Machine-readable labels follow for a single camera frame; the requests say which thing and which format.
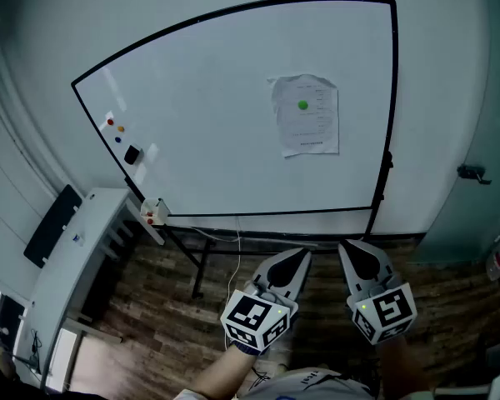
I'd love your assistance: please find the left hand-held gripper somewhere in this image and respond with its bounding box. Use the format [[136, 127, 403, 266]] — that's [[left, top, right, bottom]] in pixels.
[[219, 247, 313, 356]]

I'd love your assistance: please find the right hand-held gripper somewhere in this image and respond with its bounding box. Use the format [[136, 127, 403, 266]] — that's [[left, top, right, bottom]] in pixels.
[[337, 238, 418, 346]]

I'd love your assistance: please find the printed sheet of paper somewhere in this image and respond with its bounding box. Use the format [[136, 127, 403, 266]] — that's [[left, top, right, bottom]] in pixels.
[[267, 72, 340, 158]]

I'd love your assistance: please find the black framed whiteboard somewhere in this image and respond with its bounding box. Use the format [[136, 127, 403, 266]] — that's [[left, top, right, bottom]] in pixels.
[[70, 0, 399, 218]]

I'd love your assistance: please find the person's left forearm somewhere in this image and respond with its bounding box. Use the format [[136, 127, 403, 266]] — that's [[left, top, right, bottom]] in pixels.
[[172, 342, 260, 400]]

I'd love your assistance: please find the person's right forearm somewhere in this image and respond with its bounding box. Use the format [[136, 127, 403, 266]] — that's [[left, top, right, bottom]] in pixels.
[[376, 336, 435, 400]]

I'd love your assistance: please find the black whiteboard stand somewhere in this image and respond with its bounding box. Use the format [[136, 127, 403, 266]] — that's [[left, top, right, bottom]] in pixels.
[[123, 150, 395, 300]]

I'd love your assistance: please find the black whiteboard eraser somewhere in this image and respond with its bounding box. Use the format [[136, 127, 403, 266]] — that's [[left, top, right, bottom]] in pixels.
[[123, 143, 143, 166]]

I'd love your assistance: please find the person's white shirt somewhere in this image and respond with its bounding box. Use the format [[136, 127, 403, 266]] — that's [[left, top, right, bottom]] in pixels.
[[240, 367, 377, 400]]

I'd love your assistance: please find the white magnet box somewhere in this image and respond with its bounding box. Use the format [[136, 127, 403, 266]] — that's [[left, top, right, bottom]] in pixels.
[[139, 197, 171, 227]]

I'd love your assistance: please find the white desk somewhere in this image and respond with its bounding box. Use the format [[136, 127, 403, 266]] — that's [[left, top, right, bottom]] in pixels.
[[14, 187, 166, 391]]

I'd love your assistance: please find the white drawer cabinet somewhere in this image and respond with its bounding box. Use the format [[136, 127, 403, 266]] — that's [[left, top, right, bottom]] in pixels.
[[44, 327, 79, 393]]

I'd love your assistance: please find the black flat panel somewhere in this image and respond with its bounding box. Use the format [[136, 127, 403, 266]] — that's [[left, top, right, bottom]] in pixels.
[[22, 183, 83, 269]]

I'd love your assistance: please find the white cable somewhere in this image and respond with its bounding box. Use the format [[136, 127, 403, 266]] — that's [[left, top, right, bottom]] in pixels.
[[178, 215, 243, 352]]

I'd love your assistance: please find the black door handle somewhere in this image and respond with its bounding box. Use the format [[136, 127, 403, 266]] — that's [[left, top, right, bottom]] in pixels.
[[457, 163, 493, 186]]

